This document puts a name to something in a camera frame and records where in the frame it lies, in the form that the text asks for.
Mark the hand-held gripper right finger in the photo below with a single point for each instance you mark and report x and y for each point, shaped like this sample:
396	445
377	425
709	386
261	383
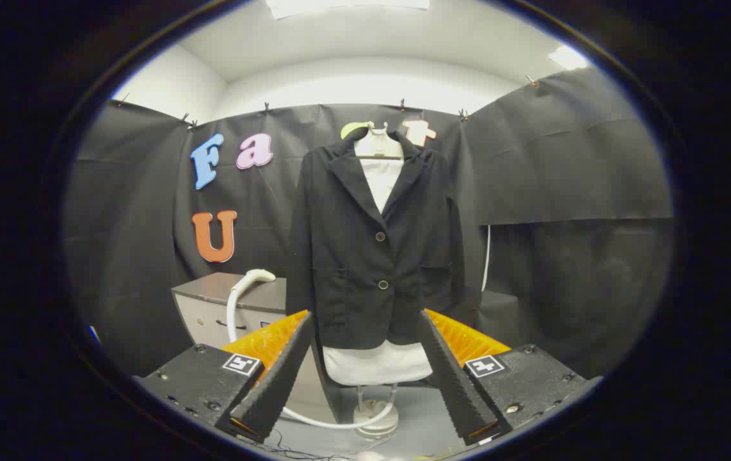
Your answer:
455	384

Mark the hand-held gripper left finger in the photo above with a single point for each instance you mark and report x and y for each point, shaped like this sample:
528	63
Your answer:
279	384

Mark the black suit jacket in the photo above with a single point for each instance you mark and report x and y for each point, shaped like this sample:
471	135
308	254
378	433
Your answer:
353	256

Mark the white clothes hanger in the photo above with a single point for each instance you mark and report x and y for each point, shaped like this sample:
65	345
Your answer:
378	146

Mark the white dress form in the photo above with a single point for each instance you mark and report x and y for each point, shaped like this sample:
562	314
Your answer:
378	365

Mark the round dress form stand base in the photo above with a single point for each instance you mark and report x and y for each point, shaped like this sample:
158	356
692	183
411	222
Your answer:
375	419

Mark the grey filing cabinet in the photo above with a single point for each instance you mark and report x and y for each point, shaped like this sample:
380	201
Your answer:
212	320

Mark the black backdrop cloth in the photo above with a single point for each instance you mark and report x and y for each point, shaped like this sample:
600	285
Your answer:
532	173

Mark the ceiling light panel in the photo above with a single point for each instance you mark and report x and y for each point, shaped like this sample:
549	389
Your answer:
568	57

